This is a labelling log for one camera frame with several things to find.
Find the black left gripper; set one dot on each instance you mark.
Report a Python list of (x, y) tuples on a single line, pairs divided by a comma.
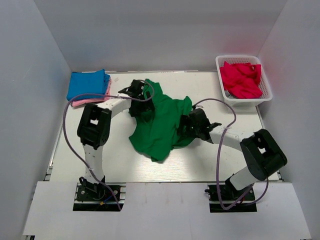
[(146, 106)]

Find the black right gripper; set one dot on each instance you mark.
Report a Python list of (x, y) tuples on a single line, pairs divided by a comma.
[(186, 120)]

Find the green t shirt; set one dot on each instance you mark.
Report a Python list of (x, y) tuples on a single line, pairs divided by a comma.
[(156, 134)]

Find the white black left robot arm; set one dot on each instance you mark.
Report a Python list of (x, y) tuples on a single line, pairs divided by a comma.
[(95, 124)]

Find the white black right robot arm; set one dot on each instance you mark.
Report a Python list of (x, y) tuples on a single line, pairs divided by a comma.
[(262, 154)]

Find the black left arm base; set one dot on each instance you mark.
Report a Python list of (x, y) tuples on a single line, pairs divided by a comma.
[(88, 201)]

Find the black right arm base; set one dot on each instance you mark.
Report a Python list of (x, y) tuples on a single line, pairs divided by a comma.
[(217, 197)]

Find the folded blue t shirt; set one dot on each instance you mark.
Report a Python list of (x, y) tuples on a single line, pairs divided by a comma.
[(89, 85)]

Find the crumpled red t shirt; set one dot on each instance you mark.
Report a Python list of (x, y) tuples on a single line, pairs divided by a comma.
[(242, 79)]

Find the folded pink t shirt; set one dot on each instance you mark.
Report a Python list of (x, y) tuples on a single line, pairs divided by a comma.
[(97, 99)]

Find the white plastic basket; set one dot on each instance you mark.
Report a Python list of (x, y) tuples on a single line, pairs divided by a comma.
[(264, 85)]

